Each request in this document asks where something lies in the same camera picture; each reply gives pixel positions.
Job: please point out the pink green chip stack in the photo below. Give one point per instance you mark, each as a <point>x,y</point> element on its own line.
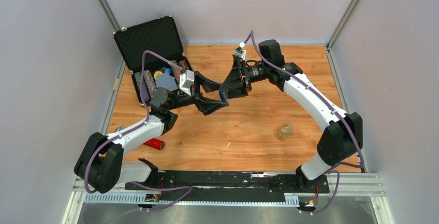
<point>177,72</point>

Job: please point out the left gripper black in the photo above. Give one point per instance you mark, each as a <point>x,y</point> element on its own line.
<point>206,106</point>

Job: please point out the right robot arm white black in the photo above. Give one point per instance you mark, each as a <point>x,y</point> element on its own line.
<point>342,132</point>

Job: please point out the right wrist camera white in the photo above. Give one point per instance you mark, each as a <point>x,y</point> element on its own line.
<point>240,52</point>

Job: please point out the orange black chip stack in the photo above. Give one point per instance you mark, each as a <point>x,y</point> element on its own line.
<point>184,64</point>

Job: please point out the clear pill bottle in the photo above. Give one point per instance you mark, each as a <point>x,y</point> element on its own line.
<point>283,131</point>

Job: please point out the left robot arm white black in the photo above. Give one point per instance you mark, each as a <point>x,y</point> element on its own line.
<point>101,163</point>

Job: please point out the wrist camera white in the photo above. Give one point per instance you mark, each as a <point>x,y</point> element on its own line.
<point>240,52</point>
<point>187,79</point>

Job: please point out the red glitter tube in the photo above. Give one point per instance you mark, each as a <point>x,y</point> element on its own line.
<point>155,143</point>

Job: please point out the blue playing card deck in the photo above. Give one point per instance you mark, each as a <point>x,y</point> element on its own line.
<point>166,81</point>

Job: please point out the purple chip stack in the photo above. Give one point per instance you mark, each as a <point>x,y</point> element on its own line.
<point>149,81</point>

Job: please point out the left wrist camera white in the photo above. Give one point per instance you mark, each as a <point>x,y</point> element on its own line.
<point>187,79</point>

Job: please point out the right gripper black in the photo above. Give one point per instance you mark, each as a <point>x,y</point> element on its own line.
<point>235,86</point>

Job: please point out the yellow dealer button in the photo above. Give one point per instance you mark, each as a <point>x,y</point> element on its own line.
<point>156,74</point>

